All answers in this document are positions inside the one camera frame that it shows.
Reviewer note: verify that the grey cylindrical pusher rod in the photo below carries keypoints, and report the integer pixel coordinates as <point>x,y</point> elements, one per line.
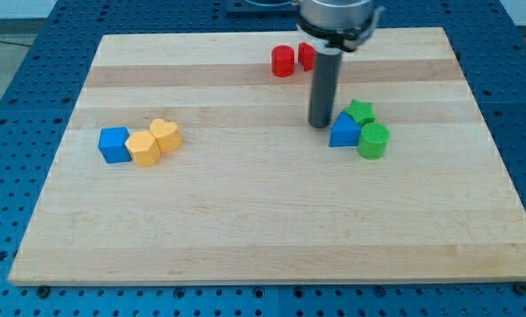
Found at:
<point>323,88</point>

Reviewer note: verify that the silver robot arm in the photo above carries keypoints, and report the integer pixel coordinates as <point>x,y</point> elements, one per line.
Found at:
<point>333,27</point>

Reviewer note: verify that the blue cube block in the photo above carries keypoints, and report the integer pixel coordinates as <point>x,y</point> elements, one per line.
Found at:
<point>112,145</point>

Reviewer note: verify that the green star block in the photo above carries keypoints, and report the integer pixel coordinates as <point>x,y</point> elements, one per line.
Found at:
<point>361,112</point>

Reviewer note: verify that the blue triangular block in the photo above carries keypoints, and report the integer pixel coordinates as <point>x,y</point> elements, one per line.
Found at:
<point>345,132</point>

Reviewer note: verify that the red angular block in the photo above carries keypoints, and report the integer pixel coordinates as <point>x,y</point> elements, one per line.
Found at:
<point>306,56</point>

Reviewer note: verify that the red cylinder block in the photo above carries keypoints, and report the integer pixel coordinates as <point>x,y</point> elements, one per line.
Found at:
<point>282,61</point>

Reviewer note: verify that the green cylinder block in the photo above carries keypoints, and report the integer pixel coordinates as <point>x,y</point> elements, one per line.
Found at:
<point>373,140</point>

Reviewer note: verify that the wooden board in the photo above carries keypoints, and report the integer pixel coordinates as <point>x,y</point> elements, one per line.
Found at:
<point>255,195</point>

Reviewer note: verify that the yellow heart block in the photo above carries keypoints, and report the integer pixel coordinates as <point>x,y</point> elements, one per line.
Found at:
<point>167,135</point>

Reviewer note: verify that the yellow hexagon block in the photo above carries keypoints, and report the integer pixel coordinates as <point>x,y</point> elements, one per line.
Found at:
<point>143,148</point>

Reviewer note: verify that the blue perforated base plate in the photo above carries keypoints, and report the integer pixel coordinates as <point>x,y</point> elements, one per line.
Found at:
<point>37,104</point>

